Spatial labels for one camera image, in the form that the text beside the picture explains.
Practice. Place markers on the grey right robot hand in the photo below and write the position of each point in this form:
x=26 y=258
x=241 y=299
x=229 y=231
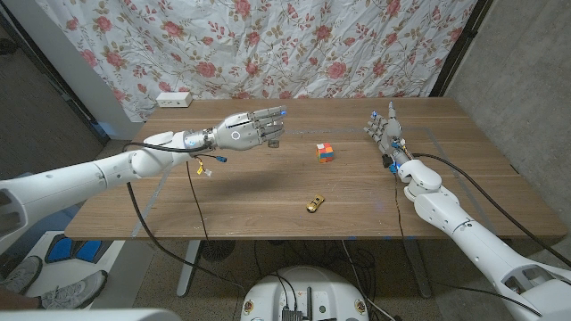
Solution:
x=389 y=134

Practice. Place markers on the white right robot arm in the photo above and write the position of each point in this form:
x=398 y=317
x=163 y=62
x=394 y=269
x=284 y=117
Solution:
x=446 y=209

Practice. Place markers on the grey table leg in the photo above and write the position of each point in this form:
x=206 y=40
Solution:
x=417 y=267

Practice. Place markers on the round black floor fan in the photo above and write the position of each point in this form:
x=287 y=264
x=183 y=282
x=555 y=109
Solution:
x=217 y=250

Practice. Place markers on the multicolour rubiks cube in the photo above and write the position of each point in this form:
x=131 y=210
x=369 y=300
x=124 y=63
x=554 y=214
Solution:
x=325 y=152

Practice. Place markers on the white power strip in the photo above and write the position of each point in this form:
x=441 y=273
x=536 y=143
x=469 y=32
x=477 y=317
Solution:
x=174 y=99

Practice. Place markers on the grey sneaker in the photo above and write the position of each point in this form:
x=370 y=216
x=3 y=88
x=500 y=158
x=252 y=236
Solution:
x=76 y=292
x=22 y=274

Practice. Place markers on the grey tape outline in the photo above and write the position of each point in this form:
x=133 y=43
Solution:
x=334 y=131

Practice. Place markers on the floral backdrop cloth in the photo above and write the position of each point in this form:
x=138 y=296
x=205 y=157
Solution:
x=267 y=44

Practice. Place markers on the black backdrop stand pole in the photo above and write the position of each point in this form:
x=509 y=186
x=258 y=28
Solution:
x=459 y=44

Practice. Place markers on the white mat with blue pads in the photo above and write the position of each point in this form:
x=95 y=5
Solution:
x=125 y=267

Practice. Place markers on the white table leg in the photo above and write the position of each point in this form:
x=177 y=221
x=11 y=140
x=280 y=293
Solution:
x=189 y=263

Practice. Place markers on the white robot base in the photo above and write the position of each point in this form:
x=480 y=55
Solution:
x=303 y=290

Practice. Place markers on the gold toy car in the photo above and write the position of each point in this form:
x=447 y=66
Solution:
x=315 y=203

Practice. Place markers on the white robot torso edge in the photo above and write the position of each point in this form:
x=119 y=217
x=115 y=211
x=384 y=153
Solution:
x=89 y=315

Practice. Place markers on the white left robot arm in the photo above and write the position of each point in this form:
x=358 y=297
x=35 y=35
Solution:
x=67 y=183

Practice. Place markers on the blue storage bin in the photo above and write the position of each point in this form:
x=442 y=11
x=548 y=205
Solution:
x=44 y=223

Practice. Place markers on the person's leg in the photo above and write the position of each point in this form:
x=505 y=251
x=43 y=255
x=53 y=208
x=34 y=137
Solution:
x=18 y=301

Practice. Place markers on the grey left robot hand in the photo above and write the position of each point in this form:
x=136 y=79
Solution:
x=243 y=131

